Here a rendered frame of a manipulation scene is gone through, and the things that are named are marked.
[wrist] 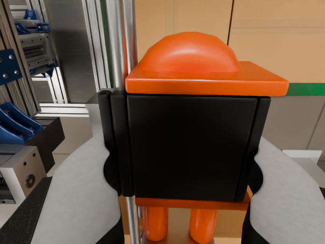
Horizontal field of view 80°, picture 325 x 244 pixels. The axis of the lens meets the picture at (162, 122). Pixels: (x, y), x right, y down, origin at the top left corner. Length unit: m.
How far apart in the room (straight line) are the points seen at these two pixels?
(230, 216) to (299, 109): 1.31
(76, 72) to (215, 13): 0.83
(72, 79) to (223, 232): 1.11
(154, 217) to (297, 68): 0.84
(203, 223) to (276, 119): 1.52
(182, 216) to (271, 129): 1.51
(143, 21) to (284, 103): 1.17
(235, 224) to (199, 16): 0.64
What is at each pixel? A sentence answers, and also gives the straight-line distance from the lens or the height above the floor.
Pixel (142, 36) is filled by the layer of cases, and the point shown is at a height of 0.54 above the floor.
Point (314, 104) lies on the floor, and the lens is 1.73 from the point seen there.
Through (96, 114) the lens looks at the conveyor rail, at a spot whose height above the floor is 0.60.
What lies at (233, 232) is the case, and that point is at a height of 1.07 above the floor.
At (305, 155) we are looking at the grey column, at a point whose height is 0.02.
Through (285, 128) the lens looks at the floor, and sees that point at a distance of 1.72.
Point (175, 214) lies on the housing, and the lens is 0.21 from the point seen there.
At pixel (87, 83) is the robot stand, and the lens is 1.26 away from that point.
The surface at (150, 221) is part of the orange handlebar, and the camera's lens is 0.17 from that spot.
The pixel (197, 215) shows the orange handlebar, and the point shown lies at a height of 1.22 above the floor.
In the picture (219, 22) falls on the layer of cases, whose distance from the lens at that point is 0.80.
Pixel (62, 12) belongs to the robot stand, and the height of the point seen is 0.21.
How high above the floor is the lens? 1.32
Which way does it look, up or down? 63 degrees down
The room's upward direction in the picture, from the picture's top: 174 degrees counter-clockwise
